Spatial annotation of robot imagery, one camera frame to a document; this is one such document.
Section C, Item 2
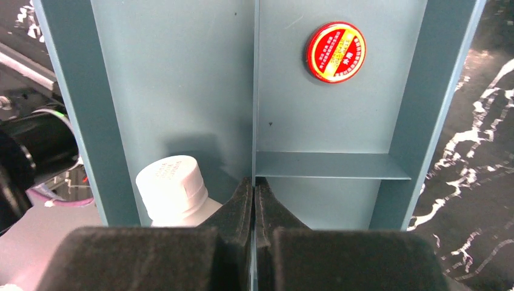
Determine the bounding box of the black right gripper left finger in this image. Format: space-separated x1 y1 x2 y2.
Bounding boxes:
38 178 253 290

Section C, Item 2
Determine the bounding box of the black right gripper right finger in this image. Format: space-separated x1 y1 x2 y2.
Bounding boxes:
255 178 449 290

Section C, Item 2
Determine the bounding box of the white medicine bottle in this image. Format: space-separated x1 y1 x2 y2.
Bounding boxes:
135 155 222 227

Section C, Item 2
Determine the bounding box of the dark teal divider tray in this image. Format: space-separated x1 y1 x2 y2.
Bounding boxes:
34 1 485 230

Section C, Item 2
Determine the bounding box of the small brown bottle cap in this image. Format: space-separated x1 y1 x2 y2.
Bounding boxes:
305 21 367 84

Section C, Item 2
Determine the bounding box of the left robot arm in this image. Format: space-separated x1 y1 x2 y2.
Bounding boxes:
1 109 79 233

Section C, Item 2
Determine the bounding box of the aluminium rail frame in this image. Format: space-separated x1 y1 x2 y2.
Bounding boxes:
1 43 62 97

